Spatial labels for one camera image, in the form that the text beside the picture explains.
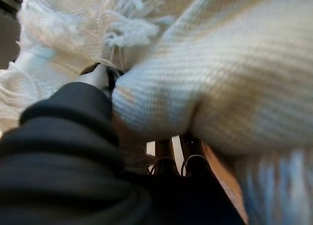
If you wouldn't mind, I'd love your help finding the white fringed cushion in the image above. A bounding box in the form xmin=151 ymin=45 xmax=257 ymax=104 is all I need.
xmin=0 ymin=0 xmax=313 ymax=225

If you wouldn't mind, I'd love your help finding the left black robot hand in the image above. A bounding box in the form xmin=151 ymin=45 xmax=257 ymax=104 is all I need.
xmin=0 ymin=63 xmax=245 ymax=225

